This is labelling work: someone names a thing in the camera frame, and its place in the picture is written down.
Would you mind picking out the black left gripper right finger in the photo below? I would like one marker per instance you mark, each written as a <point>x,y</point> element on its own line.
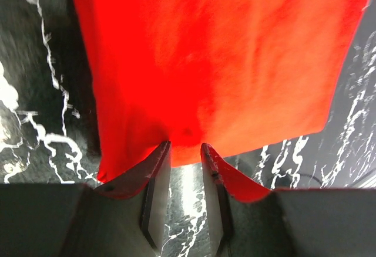
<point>248,219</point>

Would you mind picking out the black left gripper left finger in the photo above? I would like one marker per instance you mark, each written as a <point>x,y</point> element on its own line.
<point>124,217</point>

